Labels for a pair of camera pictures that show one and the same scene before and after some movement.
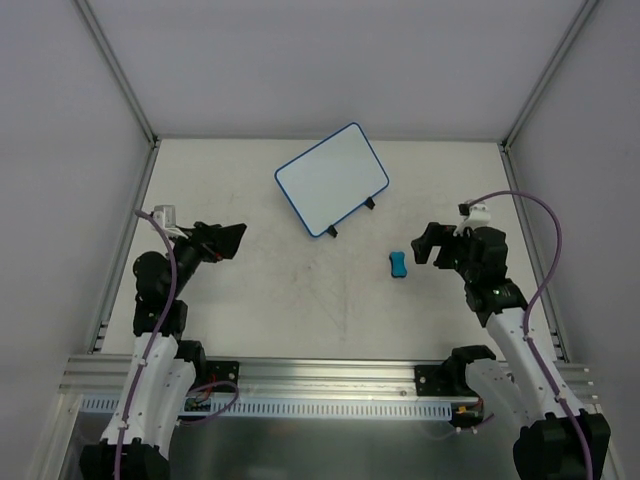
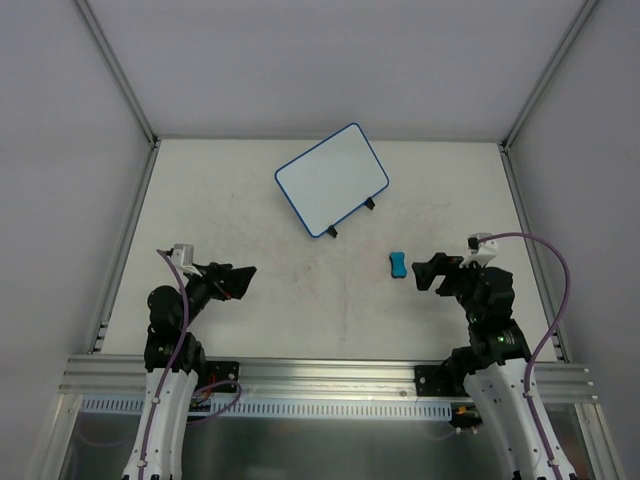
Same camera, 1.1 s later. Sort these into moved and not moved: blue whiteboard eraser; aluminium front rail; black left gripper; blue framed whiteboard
Moved: black left gripper
Not moved: blue whiteboard eraser; aluminium front rail; blue framed whiteboard
